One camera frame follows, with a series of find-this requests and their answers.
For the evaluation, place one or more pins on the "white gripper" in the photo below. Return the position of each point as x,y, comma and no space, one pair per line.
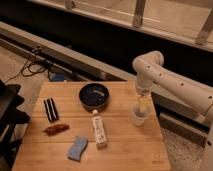
143,100

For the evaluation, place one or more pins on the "white ceramic cup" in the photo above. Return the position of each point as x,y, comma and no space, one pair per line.
139,117

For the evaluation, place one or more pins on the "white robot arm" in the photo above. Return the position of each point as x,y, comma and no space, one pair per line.
149,69

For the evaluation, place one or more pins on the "dark blue ceramic bowl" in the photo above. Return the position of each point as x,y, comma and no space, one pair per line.
94,96

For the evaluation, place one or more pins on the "wooden table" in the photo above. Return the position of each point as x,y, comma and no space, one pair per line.
129,148

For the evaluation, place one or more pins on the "blue sponge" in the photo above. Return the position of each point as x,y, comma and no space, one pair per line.
78,147

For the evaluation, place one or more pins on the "blue object on floor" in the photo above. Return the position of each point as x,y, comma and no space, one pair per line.
57,78

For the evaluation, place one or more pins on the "brown sausage toy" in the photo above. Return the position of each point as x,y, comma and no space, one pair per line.
55,129

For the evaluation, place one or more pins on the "black white striped object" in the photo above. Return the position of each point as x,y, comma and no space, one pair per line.
51,111

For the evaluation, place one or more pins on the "black chair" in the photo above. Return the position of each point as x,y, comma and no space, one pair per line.
10,116

